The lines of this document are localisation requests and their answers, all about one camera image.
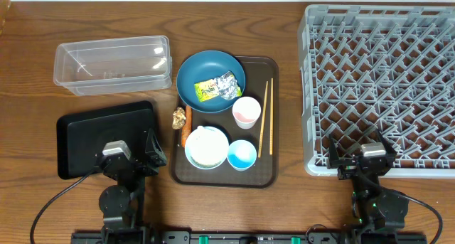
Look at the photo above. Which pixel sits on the yellow foil snack wrapper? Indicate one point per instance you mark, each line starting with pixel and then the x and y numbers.
pixel 226 86

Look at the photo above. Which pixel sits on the pink plastic cup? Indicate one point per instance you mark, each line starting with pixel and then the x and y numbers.
pixel 246 111

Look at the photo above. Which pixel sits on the black waste tray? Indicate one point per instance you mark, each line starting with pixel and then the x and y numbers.
pixel 82 136

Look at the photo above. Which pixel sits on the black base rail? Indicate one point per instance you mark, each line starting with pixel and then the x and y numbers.
pixel 184 237

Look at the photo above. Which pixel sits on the grey dishwasher rack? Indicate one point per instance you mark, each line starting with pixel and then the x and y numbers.
pixel 387 69

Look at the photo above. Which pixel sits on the left wooden chopstick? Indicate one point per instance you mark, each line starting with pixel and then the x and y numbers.
pixel 264 109

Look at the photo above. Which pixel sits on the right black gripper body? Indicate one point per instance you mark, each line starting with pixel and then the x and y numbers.
pixel 348 171

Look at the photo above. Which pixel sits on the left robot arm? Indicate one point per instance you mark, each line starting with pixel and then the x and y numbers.
pixel 122 204

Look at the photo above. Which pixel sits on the dark brown serving tray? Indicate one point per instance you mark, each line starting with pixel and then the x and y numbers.
pixel 259 169

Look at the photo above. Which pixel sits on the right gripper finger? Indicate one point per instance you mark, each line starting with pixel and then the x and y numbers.
pixel 388 147
pixel 333 160

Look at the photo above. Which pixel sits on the right wooden chopstick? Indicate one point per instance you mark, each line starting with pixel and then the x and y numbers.
pixel 271 117

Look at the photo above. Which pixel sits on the wooden chopstick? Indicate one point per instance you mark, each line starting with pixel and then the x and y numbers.
pixel 271 117
pixel 264 109

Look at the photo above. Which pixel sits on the dark blue plate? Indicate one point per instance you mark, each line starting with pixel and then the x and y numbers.
pixel 203 66

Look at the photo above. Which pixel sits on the brown dried mushroom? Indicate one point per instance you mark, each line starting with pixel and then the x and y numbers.
pixel 179 118

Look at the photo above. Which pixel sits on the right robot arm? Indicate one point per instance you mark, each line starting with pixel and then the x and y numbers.
pixel 380 212

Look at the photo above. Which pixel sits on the light blue rice bowl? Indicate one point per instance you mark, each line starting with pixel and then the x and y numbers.
pixel 206 147

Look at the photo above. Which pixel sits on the clear plastic bin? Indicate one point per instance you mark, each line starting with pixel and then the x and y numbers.
pixel 114 65

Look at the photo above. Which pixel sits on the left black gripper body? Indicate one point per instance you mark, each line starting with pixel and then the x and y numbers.
pixel 143 171

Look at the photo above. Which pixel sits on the orange carrot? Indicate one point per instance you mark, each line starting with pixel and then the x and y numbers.
pixel 187 128

